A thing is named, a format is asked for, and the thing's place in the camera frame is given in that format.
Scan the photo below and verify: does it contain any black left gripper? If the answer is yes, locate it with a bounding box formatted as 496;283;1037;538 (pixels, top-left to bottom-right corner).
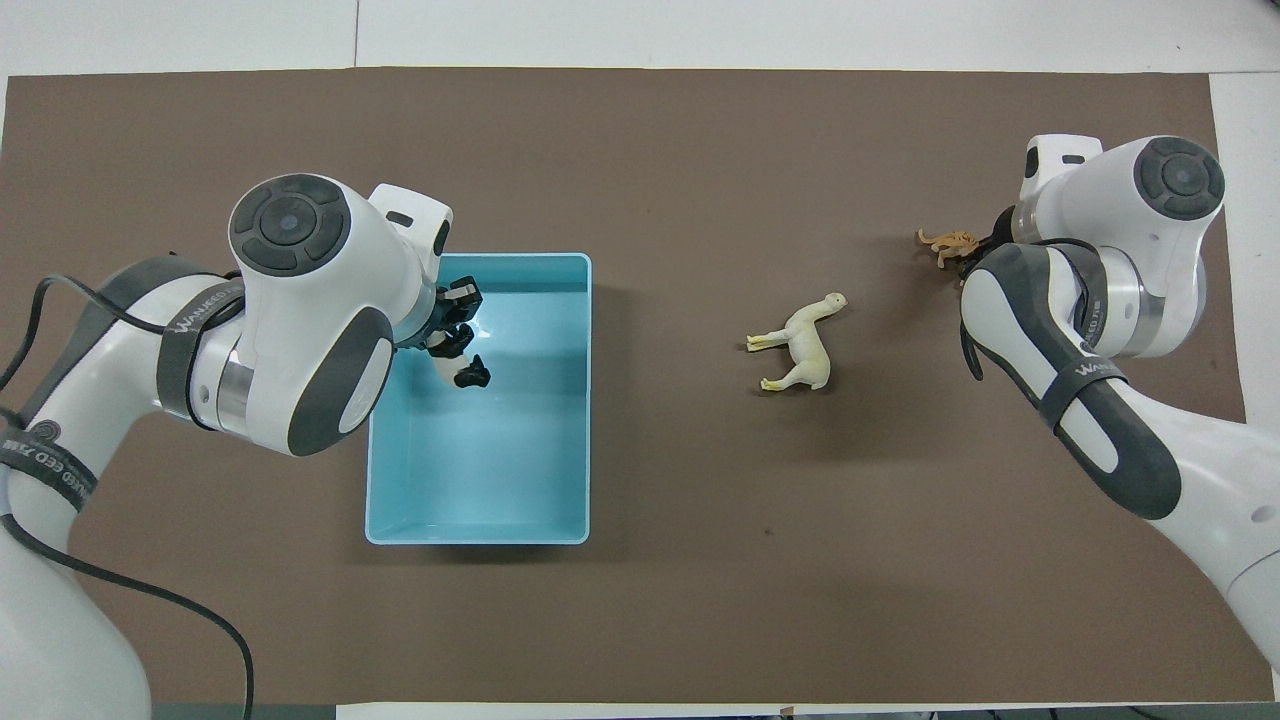
422;278;485;361

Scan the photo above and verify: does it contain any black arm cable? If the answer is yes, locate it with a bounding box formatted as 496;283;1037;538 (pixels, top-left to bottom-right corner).
958;235;1106;383
0;274;257;720

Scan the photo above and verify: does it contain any cream llama toy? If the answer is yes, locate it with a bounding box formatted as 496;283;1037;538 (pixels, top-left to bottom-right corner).
745;292;849;393

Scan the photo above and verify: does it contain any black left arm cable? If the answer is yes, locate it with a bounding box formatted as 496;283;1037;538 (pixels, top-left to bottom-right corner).
0;274;257;720

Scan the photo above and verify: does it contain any brown table mat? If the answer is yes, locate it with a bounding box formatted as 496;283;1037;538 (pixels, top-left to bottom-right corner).
0;67;1276;706

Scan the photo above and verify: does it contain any black and white panda toy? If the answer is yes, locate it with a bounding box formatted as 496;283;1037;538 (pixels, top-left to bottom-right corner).
428;335;492;391

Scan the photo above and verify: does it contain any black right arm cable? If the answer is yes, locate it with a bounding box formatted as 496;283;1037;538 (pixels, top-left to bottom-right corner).
958;235;1106;383

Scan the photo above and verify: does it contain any orange striped tiger toy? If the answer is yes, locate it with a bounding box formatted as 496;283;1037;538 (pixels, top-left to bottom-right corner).
917;228;984;269

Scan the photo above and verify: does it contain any light blue storage box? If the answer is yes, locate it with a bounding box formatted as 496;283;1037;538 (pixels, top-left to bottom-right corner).
365;252;593;546

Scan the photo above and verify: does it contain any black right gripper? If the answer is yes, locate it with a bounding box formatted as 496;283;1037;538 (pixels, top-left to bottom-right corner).
978;205;1017;263

